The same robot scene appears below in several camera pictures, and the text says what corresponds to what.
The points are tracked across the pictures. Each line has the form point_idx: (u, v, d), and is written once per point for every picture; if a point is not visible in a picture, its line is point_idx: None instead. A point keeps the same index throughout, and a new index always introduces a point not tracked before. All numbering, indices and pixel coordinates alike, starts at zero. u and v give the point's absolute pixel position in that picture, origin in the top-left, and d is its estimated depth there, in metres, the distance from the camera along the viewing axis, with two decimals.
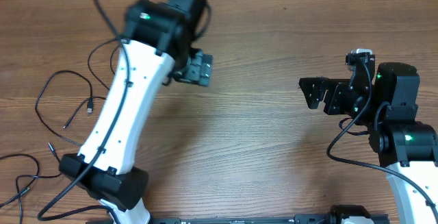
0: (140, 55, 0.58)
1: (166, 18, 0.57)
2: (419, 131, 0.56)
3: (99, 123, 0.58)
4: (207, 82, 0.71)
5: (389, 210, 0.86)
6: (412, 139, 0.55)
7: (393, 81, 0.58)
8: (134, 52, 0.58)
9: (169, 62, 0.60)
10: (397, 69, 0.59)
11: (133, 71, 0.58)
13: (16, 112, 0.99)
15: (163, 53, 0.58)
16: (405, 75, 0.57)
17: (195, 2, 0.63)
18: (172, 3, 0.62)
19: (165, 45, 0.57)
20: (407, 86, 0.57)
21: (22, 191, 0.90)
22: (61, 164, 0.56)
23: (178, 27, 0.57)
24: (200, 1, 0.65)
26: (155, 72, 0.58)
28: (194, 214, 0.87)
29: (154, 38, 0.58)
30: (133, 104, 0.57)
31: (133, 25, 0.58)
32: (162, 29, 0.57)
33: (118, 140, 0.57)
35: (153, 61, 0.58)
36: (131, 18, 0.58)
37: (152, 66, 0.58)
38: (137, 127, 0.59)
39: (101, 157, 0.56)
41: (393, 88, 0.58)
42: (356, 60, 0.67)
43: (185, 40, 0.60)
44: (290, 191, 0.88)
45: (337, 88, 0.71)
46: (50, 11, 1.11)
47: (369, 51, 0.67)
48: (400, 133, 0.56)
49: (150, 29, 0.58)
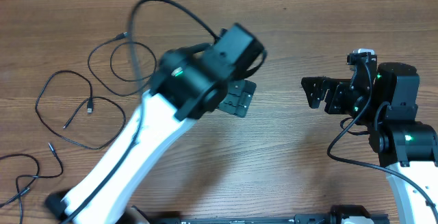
0: (157, 110, 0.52)
1: (199, 81, 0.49)
2: (419, 131, 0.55)
3: (93, 174, 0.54)
4: (243, 113, 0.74)
5: (389, 210, 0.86)
6: (412, 139, 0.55)
7: (393, 82, 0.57)
8: (152, 105, 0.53)
9: (189, 124, 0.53)
10: (397, 68, 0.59)
11: (144, 128, 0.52)
13: (16, 111, 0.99)
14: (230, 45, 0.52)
15: (183, 118, 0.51)
16: (405, 75, 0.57)
17: (250, 52, 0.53)
18: (220, 48, 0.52)
19: (187, 112, 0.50)
20: (406, 87, 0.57)
21: (23, 192, 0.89)
22: (48, 201, 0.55)
23: (209, 93, 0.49)
24: (253, 50, 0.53)
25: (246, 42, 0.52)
26: (165, 135, 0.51)
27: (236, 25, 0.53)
28: (194, 214, 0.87)
29: (181, 97, 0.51)
30: (132, 169, 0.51)
31: (162, 79, 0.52)
32: (190, 92, 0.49)
33: (105, 201, 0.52)
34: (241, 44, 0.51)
35: (168, 121, 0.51)
36: (162, 70, 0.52)
37: (164, 129, 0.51)
38: (131, 188, 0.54)
39: (83, 214, 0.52)
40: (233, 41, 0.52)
41: (393, 89, 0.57)
42: (358, 61, 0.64)
43: (215, 103, 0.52)
44: (290, 191, 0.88)
45: (338, 88, 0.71)
46: (50, 11, 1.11)
47: (370, 51, 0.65)
48: (400, 133, 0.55)
49: (178, 88, 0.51)
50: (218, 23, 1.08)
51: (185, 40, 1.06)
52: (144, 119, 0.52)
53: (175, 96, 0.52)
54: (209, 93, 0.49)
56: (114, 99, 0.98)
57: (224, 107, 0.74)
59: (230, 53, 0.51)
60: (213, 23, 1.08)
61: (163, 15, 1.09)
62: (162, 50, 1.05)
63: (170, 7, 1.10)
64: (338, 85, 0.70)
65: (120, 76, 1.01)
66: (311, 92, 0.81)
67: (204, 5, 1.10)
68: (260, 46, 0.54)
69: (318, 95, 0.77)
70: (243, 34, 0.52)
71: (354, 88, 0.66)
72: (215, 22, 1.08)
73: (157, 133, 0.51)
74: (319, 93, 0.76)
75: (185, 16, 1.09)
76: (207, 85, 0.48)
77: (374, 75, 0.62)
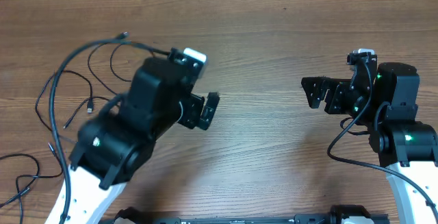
0: (80, 188, 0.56)
1: (120, 147, 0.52)
2: (419, 131, 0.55)
3: None
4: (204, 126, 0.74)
5: (389, 210, 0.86)
6: (412, 139, 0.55)
7: (393, 81, 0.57)
8: (74, 182, 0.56)
9: (118, 187, 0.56)
10: (397, 68, 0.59)
11: (72, 203, 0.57)
13: (16, 111, 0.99)
14: (142, 93, 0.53)
15: (108, 186, 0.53)
16: (405, 75, 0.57)
17: (161, 92, 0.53)
18: (133, 100, 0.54)
19: (112, 179, 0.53)
20: (406, 87, 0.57)
21: (22, 192, 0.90)
22: None
23: (133, 155, 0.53)
24: (164, 89, 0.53)
25: (152, 85, 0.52)
26: (94, 207, 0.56)
27: (140, 69, 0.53)
28: (194, 214, 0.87)
29: (104, 166, 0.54)
30: None
31: (79, 153, 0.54)
32: (113, 157, 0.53)
33: None
34: (149, 88, 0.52)
35: (92, 196, 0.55)
36: (80, 144, 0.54)
37: (91, 203, 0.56)
38: None
39: None
40: (143, 88, 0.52)
41: (393, 89, 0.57)
42: (357, 60, 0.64)
43: (142, 159, 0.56)
44: (290, 191, 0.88)
45: (338, 88, 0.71)
46: (50, 11, 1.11)
47: (369, 51, 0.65)
48: (400, 133, 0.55)
49: (100, 157, 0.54)
50: (217, 23, 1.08)
51: (185, 40, 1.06)
52: (73, 192, 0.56)
53: (98, 166, 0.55)
54: (132, 155, 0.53)
56: None
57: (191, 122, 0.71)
59: (144, 102, 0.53)
60: (213, 23, 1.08)
61: (163, 15, 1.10)
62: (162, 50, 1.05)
63: (170, 7, 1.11)
64: (338, 86, 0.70)
65: (120, 76, 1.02)
66: (311, 92, 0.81)
67: (204, 5, 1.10)
68: (171, 75, 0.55)
69: (318, 94, 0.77)
70: (149, 77, 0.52)
71: (354, 88, 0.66)
72: (214, 22, 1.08)
73: (85, 207, 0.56)
74: (319, 93, 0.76)
75: (185, 16, 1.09)
76: (130, 148, 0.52)
77: (374, 75, 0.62)
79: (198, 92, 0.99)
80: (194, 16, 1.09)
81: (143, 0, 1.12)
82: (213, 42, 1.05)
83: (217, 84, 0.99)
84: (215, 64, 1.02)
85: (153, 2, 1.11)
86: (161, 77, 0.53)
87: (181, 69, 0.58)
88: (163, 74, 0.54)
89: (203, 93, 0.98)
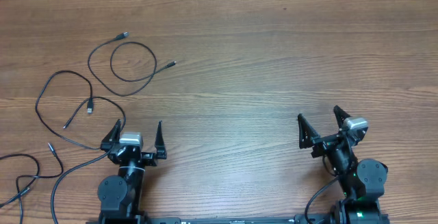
0: None
1: None
2: (369, 212, 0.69)
3: None
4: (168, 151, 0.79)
5: (389, 210, 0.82)
6: (363, 216, 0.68)
7: (362, 185, 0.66)
8: None
9: None
10: (369, 177, 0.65)
11: None
13: (16, 112, 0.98)
14: (114, 213, 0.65)
15: None
16: (372, 187, 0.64)
17: (123, 205, 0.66)
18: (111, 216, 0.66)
19: None
20: (371, 196, 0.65)
21: (50, 194, 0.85)
22: None
23: None
24: (124, 199, 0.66)
25: (117, 211, 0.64)
26: None
27: (102, 209, 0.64)
28: (194, 214, 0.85)
29: None
30: None
31: None
32: None
33: None
34: (116, 212, 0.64)
35: None
36: None
37: None
38: None
39: None
40: (112, 213, 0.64)
41: (361, 192, 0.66)
42: (348, 137, 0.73)
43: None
44: (290, 191, 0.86)
45: (324, 144, 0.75)
46: (50, 12, 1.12)
47: (364, 124, 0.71)
48: (353, 212, 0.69)
49: None
50: (218, 23, 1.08)
51: (185, 40, 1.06)
52: None
53: None
54: None
56: (114, 99, 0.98)
57: (161, 156, 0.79)
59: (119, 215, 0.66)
60: (213, 23, 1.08)
61: (163, 15, 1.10)
62: (161, 50, 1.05)
63: (170, 7, 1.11)
64: (325, 145, 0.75)
65: (120, 76, 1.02)
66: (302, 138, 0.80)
67: (205, 5, 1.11)
68: (121, 193, 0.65)
69: (306, 146, 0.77)
70: (109, 207, 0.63)
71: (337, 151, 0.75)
72: (214, 22, 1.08)
73: None
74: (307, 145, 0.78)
75: (185, 16, 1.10)
76: None
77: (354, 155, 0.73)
79: (198, 92, 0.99)
80: (193, 16, 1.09)
81: (143, 0, 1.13)
82: (213, 42, 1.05)
83: (217, 83, 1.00)
84: (215, 64, 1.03)
85: (153, 2, 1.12)
86: (115, 204, 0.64)
87: (122, 179, 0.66)
88: (116, 201, 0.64)
89: (203, 93, 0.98)
